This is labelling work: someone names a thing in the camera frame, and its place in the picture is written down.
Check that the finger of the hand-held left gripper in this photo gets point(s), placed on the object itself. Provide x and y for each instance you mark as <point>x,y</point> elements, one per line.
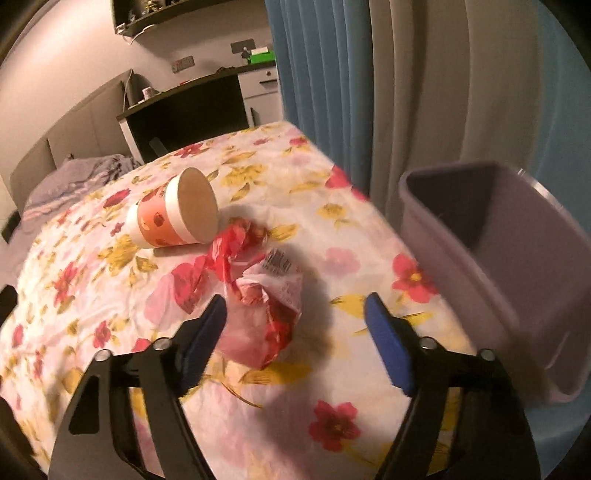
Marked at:
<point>6,302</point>

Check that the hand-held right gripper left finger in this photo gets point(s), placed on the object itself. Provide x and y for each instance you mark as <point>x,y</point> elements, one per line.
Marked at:
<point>203,341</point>

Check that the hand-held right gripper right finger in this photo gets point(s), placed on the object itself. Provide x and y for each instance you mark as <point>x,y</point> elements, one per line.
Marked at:
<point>392,350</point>

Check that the red and white plastic bag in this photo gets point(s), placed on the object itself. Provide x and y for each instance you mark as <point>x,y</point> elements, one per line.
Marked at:
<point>268,295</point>

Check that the grey plastic bin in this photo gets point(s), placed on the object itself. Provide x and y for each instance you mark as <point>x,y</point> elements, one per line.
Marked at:
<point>517,277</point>

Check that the paper cup with red print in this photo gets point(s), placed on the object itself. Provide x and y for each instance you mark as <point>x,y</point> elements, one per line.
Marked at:
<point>159,217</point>

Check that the grey purple blanket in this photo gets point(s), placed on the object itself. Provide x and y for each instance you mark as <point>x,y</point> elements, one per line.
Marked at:
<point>74,180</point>

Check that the floral bed sheet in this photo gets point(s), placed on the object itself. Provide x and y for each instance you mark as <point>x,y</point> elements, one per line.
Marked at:
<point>286,194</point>

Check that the grey padded headboard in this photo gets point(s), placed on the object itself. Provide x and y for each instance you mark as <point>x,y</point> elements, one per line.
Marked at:
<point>78,124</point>

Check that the dark desk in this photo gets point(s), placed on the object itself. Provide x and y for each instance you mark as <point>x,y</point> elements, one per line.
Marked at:
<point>184,110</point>

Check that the white cabinet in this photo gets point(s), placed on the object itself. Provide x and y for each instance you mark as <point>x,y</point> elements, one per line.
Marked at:
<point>261,97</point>

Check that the beige curtain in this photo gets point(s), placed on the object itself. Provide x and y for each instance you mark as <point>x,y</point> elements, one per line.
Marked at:
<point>438,92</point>

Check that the small dark figurine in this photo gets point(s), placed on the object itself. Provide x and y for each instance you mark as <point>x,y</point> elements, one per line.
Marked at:
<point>246,54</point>

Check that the blue curtain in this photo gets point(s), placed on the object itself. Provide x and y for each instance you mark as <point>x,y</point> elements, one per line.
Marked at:
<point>568,115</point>
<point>318,69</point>

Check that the green box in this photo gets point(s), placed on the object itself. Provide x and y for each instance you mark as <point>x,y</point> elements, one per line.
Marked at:
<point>263,56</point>

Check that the wall socket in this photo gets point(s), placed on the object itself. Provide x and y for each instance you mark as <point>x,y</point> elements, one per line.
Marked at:
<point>183,63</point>
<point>241,45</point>

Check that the dark wall shelf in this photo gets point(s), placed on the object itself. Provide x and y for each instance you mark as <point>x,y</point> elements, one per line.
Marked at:
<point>157,21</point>

